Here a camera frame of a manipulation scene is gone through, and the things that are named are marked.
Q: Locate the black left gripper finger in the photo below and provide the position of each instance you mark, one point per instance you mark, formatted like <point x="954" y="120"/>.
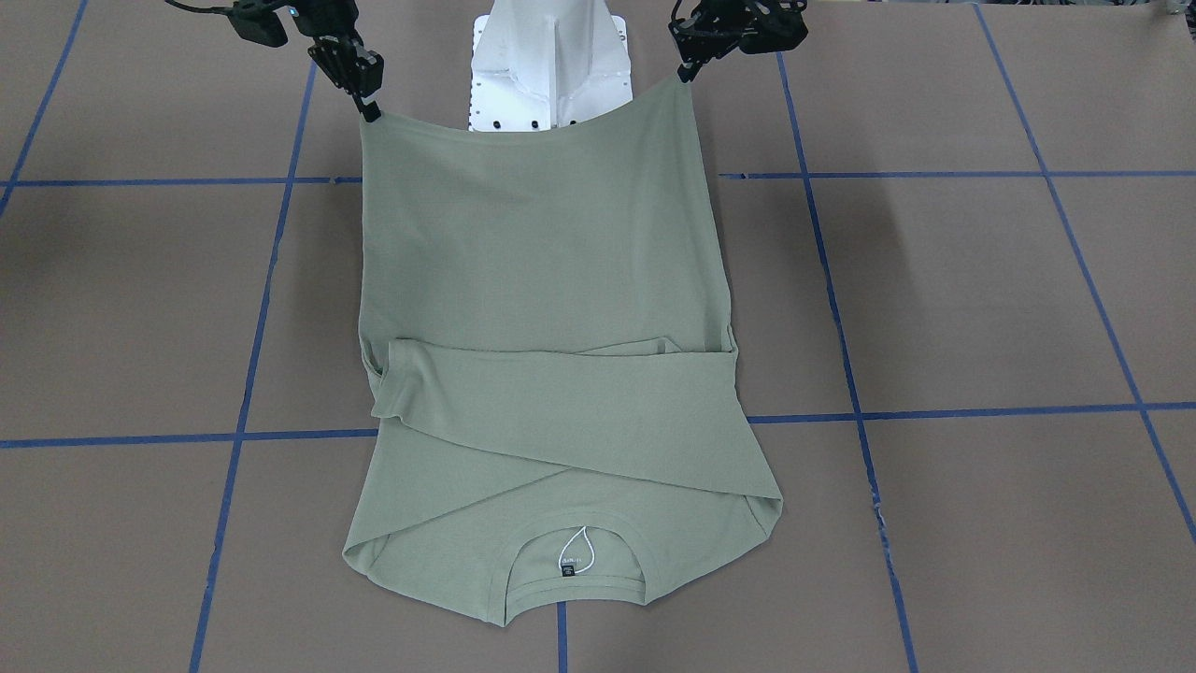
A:
<point x="688" y="70"/>

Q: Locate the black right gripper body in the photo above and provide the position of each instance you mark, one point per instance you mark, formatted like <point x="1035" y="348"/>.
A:
<point x="342" y="54"/>

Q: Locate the white central pedestal column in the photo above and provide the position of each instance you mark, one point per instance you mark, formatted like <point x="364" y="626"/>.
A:
<point x="541" y="65"/>

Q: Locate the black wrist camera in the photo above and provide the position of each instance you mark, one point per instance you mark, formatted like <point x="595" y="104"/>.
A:
<point x="774" y="26"/>
<point x="258" y="22"/>

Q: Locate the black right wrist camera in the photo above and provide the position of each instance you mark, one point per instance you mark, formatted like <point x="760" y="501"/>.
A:
<point x="258" y="22"/>

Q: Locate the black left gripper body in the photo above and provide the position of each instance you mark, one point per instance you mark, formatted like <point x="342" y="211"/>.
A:
<point x="718" y="29"/>

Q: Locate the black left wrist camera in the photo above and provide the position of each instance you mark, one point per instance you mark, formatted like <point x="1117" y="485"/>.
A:
<point x="774" y="26"/>

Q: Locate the olive green long-sleeve shirt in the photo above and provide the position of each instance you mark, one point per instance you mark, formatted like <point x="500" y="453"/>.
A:
<point x="546" y="328"/>

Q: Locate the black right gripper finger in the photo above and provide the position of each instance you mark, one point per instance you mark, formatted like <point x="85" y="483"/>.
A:
<point x="366" y="105"/>

